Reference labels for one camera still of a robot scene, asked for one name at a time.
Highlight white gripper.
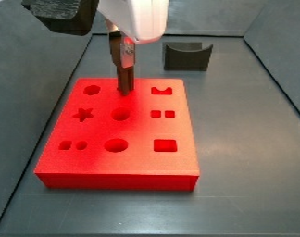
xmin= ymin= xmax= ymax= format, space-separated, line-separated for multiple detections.
xmin=97 ymin=0 xmax=168 ymax=69

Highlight brown three prong object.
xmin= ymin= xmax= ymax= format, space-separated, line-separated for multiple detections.
xmin=115 ymin=66 xmax=134 ymax=96

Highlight dark grey curved block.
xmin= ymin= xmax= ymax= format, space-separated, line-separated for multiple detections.
xmin=162 ymin=42 xmax=212 ymax=71

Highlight red foam shape board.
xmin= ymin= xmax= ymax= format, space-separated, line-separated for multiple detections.
xmin=33 ymin=78 xmax=199 ymax=191

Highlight black camera box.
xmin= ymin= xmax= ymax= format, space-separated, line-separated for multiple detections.
xmin=21 ymin=0 xmax=99 ymax=36

